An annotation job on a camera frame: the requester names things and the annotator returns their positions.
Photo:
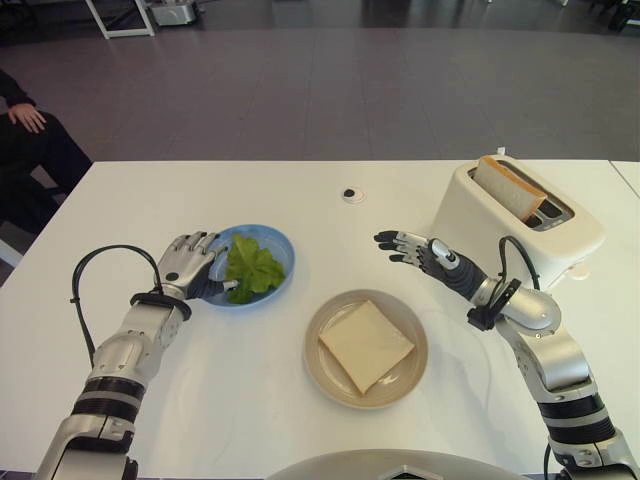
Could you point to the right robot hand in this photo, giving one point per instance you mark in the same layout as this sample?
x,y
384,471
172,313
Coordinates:
x,y
440,260

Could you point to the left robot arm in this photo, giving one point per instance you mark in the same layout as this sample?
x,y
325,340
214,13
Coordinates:
x,y
115,365

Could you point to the beige plate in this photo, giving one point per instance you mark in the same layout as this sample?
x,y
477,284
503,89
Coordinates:
x,y
327,385

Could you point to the blue plate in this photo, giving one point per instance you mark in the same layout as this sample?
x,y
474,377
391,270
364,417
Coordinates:
x,y
285,250

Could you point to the green lettuce leaf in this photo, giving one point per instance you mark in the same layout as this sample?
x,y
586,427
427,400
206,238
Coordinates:
x,y
255,267

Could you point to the cream toaster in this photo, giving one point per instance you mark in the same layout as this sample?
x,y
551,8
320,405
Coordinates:
x,y
475,220

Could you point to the bread slice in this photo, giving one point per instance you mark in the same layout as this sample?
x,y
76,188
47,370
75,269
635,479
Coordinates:
x,y
505,192
367,345

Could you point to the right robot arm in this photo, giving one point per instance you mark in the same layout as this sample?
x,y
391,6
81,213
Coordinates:
x,y
560,360

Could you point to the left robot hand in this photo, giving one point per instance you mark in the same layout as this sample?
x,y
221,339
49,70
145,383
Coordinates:
x,y
182,262

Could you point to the person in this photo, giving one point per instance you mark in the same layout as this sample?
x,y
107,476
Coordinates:
x,y
30,150

